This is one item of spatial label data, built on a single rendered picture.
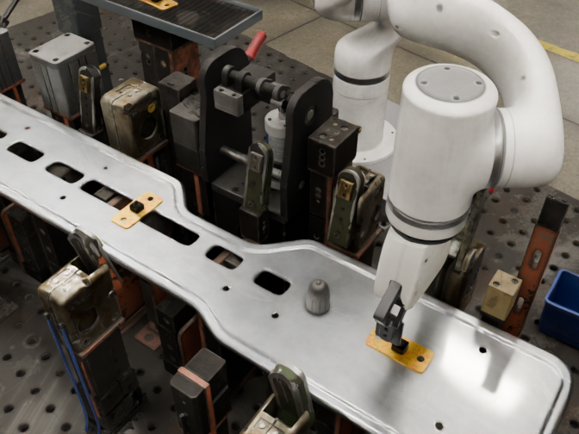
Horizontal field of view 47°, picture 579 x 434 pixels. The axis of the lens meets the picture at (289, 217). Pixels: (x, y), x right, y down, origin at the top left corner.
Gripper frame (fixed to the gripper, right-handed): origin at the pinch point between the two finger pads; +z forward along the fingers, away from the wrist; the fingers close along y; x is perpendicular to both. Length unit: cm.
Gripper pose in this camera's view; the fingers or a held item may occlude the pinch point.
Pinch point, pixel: (407, 308)
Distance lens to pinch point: 81.9
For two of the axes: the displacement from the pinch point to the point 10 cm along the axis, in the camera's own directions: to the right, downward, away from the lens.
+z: 0.0, 7.2, 6.9
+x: 8.2, 4.0, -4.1
